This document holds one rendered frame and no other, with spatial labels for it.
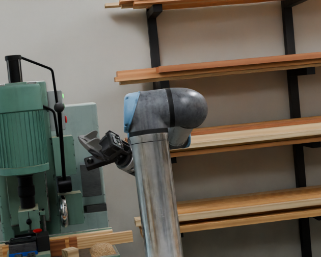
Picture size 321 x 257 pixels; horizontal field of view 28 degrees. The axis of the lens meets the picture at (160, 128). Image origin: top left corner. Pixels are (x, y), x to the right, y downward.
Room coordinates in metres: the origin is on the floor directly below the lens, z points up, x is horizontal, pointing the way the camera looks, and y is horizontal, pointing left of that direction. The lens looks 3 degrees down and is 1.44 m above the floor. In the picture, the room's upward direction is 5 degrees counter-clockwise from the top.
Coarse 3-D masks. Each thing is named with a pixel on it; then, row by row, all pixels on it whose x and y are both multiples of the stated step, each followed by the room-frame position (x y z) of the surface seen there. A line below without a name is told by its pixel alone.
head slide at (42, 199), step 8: (8, 176) 2.32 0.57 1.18; (32, 176) 2.34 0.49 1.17; (40, 176) 2.34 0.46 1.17; (8, 184) 2.32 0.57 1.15; (16, 184) 2.33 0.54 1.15; (40, 184) 2.34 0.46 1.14; (8, 192) 2.32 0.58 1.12; (16, 192) 2.33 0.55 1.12; (40, 192) 2.34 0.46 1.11; (16, 200) 2.32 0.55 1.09; (40, 200) 2.34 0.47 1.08; (16, 208) 2.32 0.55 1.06; (40, 208) 2.34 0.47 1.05; (16, 216) 2.32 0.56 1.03; (40, 216) 2.34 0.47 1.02; (48, 216) 2.35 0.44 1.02; (16, 224) 2.32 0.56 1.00
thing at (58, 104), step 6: (60, 102) 2.18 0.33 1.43; (54, 108) 2.17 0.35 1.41; (60, 108) 2.16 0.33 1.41; (60, 114) 2.19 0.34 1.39; (60, 120) 2.21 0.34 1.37; (60, 126) 2.22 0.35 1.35; (60, 132) 2.24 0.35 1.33; (60, 138) 2.26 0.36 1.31; (60, 144) 2.28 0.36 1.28; (60, 150) 2.30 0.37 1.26; (60, 180) 2.39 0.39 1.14; (66, 180) 2.39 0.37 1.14; (60, 186) 2.38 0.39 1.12; (66, 186) 2.38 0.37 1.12; (60, 192) 2.40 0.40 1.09
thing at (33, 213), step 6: (36, 204) 2.31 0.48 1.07; (18, 210) 2.23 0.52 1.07; (24, 210) 2.21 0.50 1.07; (30, 210) 2.20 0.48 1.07; (36, 210) 2.21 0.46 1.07; (18, 216) 2.20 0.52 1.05; (24, 216) 2.20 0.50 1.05; (30, 216) 2.20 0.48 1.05; (36, 216) 2.20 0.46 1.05; (24, 222) 2.20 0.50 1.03; (36, 222) 2.20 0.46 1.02; (24, 228) 2.20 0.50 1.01; (30, 228) 2.20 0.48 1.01; (36, 228) 2.20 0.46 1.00
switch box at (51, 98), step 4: (48, 92) 2.54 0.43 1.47; (52, 92) 2.54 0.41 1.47; (60, 92) 2.54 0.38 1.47; (48, 96) 2.54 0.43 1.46; (52, 96) 2.54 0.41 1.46; (60, 96) 2.54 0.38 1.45; (48, 100) 2.54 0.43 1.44; (52, 100) 2.54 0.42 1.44; (60, 100) 2.54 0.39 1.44; (48, 104) 2.54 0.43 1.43; (52, 104) 2.54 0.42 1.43; (52, 108) 2.54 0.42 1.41; (56, 112) 2.54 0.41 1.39; (52, 116) 2.54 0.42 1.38; (56, 116) 2.54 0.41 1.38; (64, 116) 2.55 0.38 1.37; (52, 120) 2.54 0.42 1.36; (64, 120) 2.55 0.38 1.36; (52, 124) 2.54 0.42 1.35; (64, 124) 2.55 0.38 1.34; (52, 128) 2.54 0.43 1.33; (64, 128) 2.55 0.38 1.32
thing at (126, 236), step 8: (120, 232) 2.31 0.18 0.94; (128, 232) 2.30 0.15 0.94; (80, 240) 2.27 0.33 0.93; (88, 240) 2.28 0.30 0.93; (96, 240) 2.28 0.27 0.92; (104, 240) 2.29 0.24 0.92; (112, 240) 2.29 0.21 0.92; (120, 240) 2.30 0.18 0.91; (128, 240) 2.30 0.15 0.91; (0, 248) 2.23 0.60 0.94; (80, 248) 2.27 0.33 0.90; (0, 256) 2.22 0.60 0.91
